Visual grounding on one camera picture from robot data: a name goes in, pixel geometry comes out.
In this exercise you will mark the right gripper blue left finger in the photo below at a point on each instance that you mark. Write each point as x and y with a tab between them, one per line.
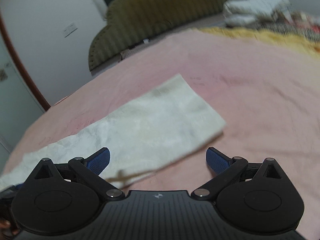
94	164

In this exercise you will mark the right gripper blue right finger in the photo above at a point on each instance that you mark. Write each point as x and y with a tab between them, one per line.
221	164

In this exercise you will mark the white cream pants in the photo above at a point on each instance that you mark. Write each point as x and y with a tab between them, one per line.
144	135

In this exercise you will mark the pink bed blanket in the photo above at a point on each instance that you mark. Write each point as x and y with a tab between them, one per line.
268	96

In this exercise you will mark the sliding wardrobe with flower decals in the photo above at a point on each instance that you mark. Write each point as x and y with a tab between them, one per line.
19	108

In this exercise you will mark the yellow blanket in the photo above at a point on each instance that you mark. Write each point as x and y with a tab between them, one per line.
292	41

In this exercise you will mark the folded white grey bedding pile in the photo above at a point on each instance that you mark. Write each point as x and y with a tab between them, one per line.
240	13

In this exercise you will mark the olive green upholstered headboard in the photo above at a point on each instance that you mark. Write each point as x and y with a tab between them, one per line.
129	22

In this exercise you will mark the brown wooden door frame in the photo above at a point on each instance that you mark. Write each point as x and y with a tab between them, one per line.
21	69

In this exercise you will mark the white wall socket plate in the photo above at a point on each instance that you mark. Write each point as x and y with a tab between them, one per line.
69	29

